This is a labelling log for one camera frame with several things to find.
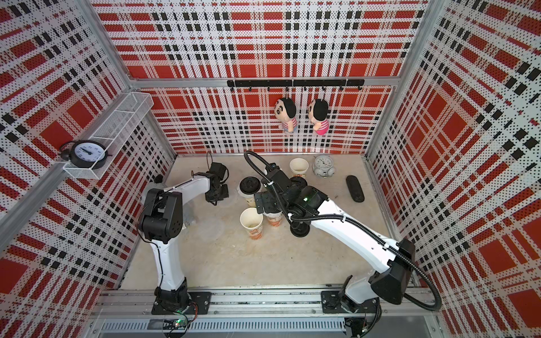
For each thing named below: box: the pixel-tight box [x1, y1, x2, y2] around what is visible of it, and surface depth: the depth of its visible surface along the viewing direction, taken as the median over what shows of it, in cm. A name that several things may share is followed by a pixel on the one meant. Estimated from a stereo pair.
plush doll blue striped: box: [274, 97, 298, 133], surface depth 96 cm
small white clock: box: [312, 154, 335, 179], surface depth 113 cm
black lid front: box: [290, 221, 310, 239], surface depth 93 cm
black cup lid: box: [239, 176, 262, 195], surface depth 87 cm
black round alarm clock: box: [59, 139, 113, 170], surface depth 65 cm
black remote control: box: [345, 175, 365, 203], surface depth 106 cm
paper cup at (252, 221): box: [239, 207, 264, 241], surface depth 82 cm
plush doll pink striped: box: [307, 98, 330, 136], surface depth 96 cm
